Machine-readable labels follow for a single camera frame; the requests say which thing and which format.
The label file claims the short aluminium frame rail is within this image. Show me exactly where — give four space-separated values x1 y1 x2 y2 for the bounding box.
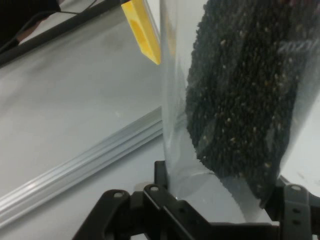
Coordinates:
0 106 164 223

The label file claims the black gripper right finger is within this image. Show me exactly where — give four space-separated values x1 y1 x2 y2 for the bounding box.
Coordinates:
259 176 320 240

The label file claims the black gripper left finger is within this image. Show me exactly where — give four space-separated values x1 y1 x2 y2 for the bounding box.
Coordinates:
72 159 221 240

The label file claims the clear plastic jar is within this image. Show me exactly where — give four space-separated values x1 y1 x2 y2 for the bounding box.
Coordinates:
159 0 320 223

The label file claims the yellow plastic box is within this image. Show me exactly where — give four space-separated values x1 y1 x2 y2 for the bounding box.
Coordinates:
121 0 162 66

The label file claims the black seed pile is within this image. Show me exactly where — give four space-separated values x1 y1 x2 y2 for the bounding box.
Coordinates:
185 0 320 208

